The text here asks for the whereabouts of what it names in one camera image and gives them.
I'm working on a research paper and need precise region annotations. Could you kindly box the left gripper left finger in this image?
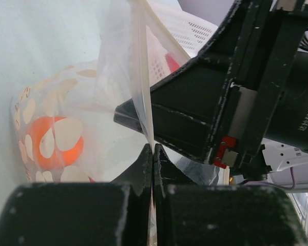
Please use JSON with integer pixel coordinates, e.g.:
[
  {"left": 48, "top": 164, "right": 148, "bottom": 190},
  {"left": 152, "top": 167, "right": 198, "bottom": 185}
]
[{"left": 0, "top": 145, "right": 153, "bottom": 245}]

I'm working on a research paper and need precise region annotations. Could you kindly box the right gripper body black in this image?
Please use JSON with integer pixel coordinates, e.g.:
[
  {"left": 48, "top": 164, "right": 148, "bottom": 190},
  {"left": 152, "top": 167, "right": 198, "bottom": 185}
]
[{"left": 207, "top": 1, "right": 308, "bottom": 177}]

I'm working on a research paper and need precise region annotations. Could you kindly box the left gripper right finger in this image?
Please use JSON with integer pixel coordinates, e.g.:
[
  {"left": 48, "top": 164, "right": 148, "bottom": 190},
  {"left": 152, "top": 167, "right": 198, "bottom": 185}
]
[{"left": 153, "top": 144, "right": 308, "bottom": 245}]

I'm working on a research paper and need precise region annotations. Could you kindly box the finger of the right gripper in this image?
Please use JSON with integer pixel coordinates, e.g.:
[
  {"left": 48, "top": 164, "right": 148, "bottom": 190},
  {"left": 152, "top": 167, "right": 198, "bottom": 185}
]
[
  {"left": 196, "top": 1, "right": 246, "bottom": 67},
  {"left": 113, "top": 55, "right": 234, "bottom": 163}
]

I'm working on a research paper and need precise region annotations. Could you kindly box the clear polka dot zip bag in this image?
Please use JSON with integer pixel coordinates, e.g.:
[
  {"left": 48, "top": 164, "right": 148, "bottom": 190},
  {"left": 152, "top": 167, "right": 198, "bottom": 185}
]
[{"left": 10, "top": 0, "right": 219, "bottom": 246}]

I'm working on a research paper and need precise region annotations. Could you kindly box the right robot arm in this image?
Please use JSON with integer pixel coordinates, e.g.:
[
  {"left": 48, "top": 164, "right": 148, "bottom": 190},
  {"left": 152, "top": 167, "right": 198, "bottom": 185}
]
[{"left": 149, "top": 1, "right": 308, "bottom": 180}]

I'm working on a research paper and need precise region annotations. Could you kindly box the red fake fruit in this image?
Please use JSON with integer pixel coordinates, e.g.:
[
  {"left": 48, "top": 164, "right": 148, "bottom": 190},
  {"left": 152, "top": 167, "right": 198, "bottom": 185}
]
[{"left": 165, "top": 53, "right": 180, "bottom": 73}]

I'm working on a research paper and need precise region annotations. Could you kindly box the orange fake fruit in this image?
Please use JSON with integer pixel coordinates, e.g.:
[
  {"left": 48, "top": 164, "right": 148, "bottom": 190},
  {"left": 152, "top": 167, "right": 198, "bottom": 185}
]
[{"left": 25, "top": 116, "right": 84, "bottom": 170}]

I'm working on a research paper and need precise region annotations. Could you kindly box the white perforated plastic basket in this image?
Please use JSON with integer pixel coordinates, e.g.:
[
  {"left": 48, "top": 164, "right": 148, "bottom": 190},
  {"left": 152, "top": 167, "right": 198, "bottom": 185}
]
[{"left": 145, "top": 1, "right": 218, "bottom": 85}]

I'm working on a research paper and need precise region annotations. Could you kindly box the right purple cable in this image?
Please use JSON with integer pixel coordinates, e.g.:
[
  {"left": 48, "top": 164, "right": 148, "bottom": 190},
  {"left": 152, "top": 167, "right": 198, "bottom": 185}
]
[{"left": 237, "top": 166, "right": 297, "bottom": 191}]

